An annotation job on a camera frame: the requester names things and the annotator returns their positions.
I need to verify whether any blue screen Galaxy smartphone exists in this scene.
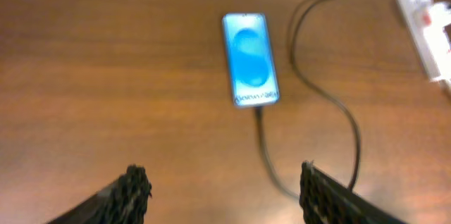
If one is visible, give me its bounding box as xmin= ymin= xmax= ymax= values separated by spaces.
xmin=221 ymin=13 xmax=280 ymax=108

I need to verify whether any black USB charging cable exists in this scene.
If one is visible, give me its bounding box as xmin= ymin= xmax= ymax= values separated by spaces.
xmin=254 ymin=0 xmax=402 ymax=200

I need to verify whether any white power strip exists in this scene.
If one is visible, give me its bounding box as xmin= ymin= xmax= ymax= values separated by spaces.
xmin=396 ymin=0 xmax=450 ymax=82

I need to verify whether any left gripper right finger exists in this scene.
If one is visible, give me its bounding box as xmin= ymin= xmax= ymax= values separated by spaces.
xmin=299 ymin=161 xmax=405 ymax=224

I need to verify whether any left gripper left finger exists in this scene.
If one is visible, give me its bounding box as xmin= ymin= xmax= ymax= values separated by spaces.
xmin=48 ymin=165 xmax=152 ymax=224

